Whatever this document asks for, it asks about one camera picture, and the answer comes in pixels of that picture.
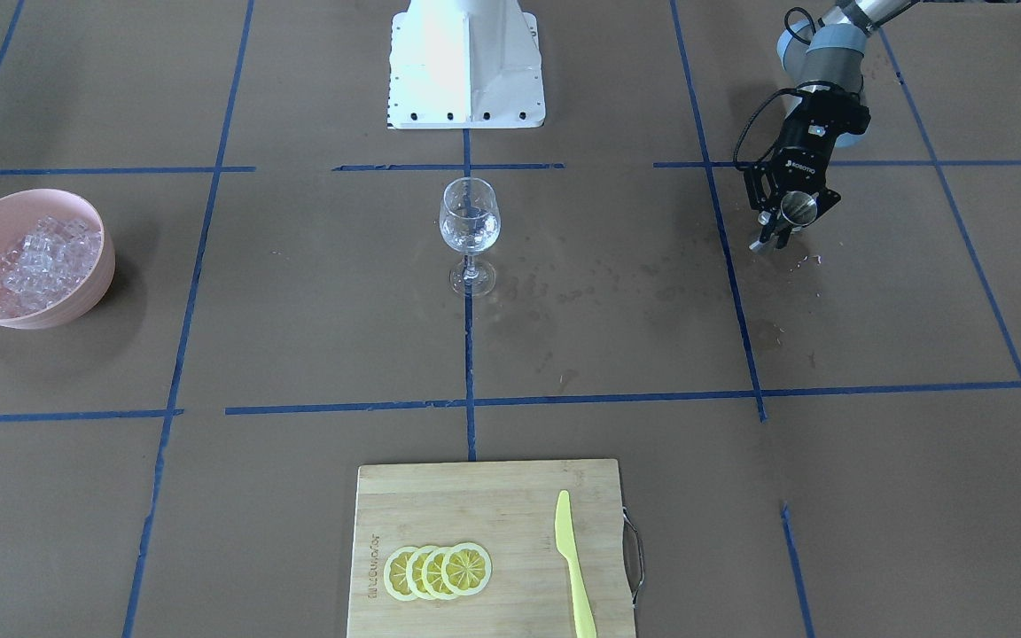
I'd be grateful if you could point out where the yellow plastic knife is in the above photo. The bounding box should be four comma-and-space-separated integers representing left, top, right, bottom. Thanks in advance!
554, 490, 598, 637

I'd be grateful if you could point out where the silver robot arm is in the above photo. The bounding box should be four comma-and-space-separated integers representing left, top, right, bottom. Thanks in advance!
732, 1, 915, 253

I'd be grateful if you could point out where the bamboo cutting board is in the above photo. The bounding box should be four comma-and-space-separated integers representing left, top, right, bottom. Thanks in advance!
346, 459, 637, 637

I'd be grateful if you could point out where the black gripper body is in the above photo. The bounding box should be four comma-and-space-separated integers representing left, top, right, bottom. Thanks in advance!
768, 89, 871, 198

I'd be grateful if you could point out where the pink bowl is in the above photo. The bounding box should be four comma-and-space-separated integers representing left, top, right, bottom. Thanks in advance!
0, 187, 116, 330

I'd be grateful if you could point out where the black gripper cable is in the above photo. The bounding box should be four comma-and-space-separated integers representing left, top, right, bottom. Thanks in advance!
733, 7, 830, 171

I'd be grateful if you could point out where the lemon slice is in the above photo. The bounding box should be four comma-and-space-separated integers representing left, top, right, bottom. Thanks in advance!
420, 548, 458, 601
440, 541, 493, 596
385, 546, 418, 602
405, 545, 440, 599

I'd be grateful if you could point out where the clear wine glass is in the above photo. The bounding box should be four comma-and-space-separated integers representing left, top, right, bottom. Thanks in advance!
439, 176, 502, 298

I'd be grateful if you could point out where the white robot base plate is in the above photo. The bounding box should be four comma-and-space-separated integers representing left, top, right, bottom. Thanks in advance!
386, 1, 547, 130

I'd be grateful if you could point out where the clear ice cubes pile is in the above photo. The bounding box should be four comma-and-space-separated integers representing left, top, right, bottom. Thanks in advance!
0, 215, 103, 318

